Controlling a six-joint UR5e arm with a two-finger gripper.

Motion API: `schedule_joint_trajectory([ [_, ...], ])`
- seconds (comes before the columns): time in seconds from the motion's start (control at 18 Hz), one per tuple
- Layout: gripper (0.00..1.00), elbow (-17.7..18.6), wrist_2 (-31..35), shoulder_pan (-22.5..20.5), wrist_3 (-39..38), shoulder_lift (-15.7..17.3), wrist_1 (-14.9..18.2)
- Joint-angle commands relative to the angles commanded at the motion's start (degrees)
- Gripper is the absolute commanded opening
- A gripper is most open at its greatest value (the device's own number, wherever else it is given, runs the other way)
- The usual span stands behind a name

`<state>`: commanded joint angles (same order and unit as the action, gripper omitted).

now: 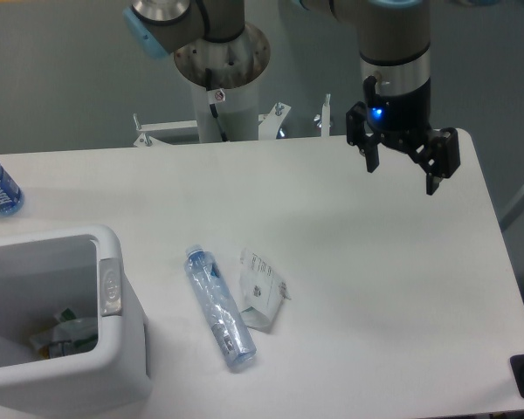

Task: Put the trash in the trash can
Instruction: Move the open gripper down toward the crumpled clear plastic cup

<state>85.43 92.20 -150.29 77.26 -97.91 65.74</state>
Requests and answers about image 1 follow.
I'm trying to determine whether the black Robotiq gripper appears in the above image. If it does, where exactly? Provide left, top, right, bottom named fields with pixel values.
left=346, top=76, right=460, bottom=196

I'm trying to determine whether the white paper wrapper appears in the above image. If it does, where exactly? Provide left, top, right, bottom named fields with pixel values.
left=239, top=248, right=292, bottom=333

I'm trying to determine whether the crushed clear plastic bottle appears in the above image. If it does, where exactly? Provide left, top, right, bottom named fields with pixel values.
left=183, top=244, right=257, bottom=372

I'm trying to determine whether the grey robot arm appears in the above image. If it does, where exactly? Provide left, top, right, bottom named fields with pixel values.
left=123, top=1, right=460, bottom=195

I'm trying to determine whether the green trash in can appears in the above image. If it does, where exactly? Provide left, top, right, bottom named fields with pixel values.
left=29, top=308, right=99, bottom=360

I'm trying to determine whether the white trash can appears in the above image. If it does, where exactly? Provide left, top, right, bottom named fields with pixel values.
left=0, top=225, right=152, bottom=417

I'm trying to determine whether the white right clamp bracket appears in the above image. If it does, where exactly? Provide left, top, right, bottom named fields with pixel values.
left=314, top=93, right=333, bottom=137

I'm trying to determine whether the white middle mounting bracket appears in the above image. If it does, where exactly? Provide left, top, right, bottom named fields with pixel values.
left=259, top=102, right=292, bottom=141

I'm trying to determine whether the white mounting bracket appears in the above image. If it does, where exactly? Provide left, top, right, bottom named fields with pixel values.
left=133, top=113, right=199, bottom=148
left=259, top=102, right=292, bottom=141

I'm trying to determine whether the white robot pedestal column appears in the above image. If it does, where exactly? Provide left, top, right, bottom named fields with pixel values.
left=174, top=23, right=271, bottom=143

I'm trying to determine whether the black cable on pedestal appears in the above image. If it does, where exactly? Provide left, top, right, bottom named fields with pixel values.
left=204, top=67, right=229, bottom=143

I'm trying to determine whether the white left mounting bracket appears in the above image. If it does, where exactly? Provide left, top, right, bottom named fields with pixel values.
left=133, top=113, right=199, bottom=148

